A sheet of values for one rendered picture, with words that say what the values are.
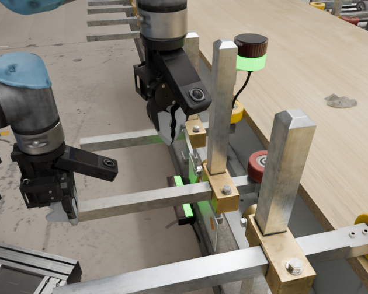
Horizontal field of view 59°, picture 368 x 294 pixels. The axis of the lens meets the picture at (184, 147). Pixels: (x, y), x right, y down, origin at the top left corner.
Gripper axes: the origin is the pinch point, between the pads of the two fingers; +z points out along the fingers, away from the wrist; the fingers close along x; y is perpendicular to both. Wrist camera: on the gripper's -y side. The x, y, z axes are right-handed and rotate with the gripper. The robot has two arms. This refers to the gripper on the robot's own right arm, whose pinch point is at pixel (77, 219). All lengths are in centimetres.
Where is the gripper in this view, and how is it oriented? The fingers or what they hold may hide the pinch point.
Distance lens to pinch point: 73.2
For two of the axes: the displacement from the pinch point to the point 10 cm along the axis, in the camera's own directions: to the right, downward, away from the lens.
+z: 0.0, 8.0, 6.0
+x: 2.2, 5.8, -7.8
